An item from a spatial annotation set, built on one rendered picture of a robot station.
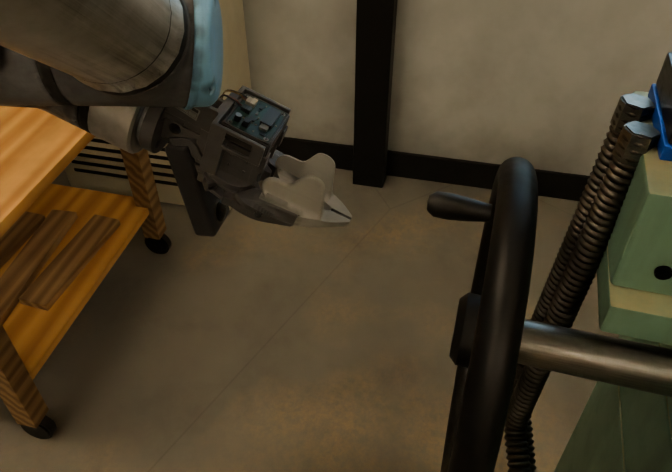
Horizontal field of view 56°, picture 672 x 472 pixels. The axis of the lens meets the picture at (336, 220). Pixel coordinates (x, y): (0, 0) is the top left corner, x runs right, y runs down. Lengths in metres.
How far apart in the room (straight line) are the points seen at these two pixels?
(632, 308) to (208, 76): 0.35
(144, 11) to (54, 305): 1.17
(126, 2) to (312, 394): 1.19
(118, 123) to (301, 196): 0.18
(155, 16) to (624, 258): 0.35
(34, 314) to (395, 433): 0.81
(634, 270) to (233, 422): 1.07
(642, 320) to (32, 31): 0.43
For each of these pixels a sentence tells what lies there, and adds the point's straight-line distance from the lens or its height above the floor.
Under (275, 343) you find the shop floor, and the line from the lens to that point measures 1.54.
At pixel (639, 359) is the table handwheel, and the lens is 0.54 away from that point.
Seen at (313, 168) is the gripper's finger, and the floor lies 0.85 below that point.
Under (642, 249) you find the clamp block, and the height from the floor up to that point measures 0.91.
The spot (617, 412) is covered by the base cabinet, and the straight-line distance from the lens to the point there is 0.81.
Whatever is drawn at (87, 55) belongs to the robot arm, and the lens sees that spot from 0.37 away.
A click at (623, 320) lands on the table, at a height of 0.86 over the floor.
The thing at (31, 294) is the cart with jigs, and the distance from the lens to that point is 1.51.
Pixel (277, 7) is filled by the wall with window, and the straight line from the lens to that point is 1.82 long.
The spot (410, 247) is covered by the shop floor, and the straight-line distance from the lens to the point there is 1.76.
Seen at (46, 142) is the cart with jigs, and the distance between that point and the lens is 1.34.
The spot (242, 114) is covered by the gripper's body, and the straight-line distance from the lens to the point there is 0.59.
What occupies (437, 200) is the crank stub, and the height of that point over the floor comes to 0.86.
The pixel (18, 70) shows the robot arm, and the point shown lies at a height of 1.00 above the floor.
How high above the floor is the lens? 1.22
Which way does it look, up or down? 42 degrees down
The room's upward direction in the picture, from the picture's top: straight up
